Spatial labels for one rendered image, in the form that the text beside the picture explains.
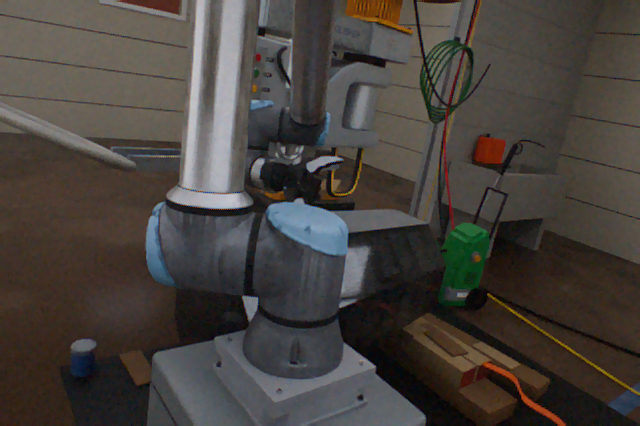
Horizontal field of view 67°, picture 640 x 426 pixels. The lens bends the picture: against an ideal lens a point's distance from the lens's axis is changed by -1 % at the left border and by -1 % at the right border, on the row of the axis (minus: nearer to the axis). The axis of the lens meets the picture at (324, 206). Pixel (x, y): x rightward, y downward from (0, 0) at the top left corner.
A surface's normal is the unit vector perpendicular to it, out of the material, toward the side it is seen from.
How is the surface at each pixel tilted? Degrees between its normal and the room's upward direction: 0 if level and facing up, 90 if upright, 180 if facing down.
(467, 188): 90
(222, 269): 92
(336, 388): 90
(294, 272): 89
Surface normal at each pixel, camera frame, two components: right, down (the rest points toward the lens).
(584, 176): -0.78, 0.03
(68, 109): 0.60, 0.31
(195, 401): 0.17, -0.95
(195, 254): 0.00, 0.21
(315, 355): 0.45, -0.07
